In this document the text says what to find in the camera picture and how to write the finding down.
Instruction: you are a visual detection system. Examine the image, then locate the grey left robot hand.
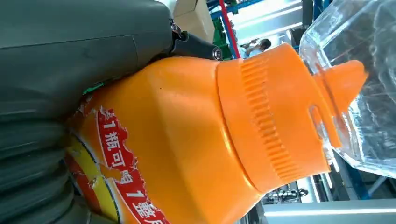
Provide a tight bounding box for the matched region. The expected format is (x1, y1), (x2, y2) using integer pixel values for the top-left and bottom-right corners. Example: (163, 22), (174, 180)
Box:
(0, 0), (223, 125)

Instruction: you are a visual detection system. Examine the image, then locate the orange plastic bottle torn label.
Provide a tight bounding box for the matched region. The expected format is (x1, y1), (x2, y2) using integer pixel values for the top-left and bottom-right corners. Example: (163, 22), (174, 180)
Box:
(63, 42), (369, 224)

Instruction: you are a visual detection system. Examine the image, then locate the clear plastic container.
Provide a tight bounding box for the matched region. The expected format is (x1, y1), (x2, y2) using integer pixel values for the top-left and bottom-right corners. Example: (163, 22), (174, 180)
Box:
(298, 0), (396, 179)

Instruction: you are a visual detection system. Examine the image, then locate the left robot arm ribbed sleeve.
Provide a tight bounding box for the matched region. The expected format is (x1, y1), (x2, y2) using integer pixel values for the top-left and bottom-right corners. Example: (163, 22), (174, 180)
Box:
(0, 119), (119, 224)

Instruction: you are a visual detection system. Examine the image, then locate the cardboard box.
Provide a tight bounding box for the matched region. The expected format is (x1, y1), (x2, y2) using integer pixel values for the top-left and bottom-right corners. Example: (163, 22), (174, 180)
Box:
(172, 0), (216, 44)

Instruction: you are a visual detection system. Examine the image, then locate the red pole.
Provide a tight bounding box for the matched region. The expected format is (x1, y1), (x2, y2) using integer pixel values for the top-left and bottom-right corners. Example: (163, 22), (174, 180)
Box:
(219, 0), (241, 59)

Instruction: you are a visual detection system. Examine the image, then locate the person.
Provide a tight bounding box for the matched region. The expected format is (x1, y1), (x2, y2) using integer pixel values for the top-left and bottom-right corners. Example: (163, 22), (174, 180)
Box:
(240, 38), (273, 59)

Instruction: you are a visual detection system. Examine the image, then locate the grey metal beam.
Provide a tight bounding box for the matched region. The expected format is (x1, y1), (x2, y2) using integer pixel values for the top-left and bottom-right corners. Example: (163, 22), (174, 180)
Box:
(262, 198), (396, 224)

